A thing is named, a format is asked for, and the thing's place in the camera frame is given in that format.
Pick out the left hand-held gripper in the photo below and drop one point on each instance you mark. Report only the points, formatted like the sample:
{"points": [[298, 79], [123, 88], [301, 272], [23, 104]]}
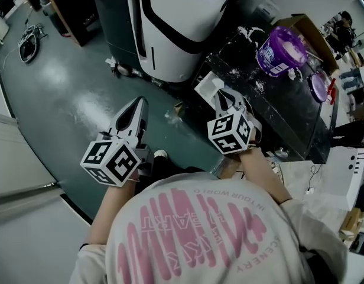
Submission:
{"points": [[102, 158]]}

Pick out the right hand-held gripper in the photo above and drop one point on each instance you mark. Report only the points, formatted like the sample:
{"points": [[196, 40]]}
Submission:
{"points": [[226, 135]]}

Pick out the white detergent drawer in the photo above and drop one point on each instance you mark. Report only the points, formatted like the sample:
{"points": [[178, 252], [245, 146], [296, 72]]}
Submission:
{"points": [[204, 89]]}

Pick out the purple detergent powder tub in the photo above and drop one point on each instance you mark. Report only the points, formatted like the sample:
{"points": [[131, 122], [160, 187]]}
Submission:
{"points": [[270, 58]]}

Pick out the white powder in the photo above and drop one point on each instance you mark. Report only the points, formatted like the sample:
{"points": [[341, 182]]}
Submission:
{"points": [[248, 34]]}

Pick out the person's left forearm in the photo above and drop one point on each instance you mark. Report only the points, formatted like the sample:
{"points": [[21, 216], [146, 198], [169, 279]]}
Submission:
{"points": [[111, 214]]}

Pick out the person's right forearm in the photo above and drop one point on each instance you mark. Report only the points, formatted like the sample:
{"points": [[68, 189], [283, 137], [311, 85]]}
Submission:
{"points": [[258, 176]]}

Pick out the person's white shoe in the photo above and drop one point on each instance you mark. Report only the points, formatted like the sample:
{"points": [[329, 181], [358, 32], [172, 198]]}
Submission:
{"points": [[160, 154]]}

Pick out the black washing machine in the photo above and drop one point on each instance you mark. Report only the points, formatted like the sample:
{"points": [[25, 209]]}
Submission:
{"points": [[282, 111]]}

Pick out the person's black trousers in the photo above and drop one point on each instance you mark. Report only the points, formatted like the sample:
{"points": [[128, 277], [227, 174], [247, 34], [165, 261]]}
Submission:
{"points": [[170, 170]]}

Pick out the white crumpled tissue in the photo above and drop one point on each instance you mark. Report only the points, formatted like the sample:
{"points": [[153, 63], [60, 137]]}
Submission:
{"points": [[292, 74]]}

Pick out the purple tub lid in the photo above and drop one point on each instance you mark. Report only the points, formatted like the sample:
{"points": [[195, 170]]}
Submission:
{"points": [[318, 86]]}

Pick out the white and black robot machine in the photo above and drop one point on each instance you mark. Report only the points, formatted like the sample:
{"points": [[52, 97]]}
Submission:
{"points": [[176, 25]]}

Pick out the thin metal rod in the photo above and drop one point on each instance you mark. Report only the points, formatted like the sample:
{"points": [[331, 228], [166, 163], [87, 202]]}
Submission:
{"points": [[312, 56]]}

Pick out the white plastic box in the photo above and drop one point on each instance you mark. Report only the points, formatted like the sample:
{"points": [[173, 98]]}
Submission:
{"points": [[268, 10]]}

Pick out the large open cardboard box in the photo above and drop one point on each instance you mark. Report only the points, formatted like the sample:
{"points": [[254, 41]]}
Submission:
{"points": [[315, 28]]}

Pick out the white vanity counter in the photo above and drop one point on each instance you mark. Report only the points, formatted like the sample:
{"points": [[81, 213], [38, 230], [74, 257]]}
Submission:
{"points": [[323, 170]]}

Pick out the white power strip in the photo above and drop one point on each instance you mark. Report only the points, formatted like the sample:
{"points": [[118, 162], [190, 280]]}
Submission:
{"points": [[310, 191]]}

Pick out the standing fan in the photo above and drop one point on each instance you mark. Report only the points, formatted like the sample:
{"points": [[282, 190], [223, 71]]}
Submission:
{"points": [[361, 45]]}

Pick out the white door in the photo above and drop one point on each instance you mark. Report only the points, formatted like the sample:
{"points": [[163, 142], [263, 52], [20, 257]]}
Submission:
{"points": [[28, 247]]}

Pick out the small cardboard box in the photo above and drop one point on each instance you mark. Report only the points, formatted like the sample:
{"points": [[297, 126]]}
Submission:
{"points": [[352, 223]]}

